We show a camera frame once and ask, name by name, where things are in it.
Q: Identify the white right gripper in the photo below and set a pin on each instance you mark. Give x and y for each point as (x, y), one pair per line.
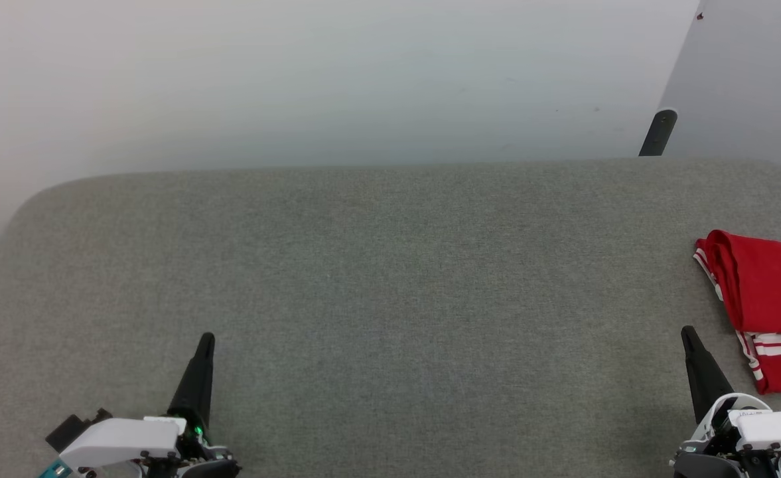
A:
(768, 431)

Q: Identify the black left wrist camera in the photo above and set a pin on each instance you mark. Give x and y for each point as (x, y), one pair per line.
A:
(71, 428)

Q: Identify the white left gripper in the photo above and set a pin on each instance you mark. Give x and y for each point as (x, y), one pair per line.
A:
(125, 441)

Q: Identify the red and white Bulls jersey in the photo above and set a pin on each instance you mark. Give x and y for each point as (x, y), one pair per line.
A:
(775, 285)

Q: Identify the black partition leg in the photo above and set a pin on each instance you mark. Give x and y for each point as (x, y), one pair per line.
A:
(657, 136)

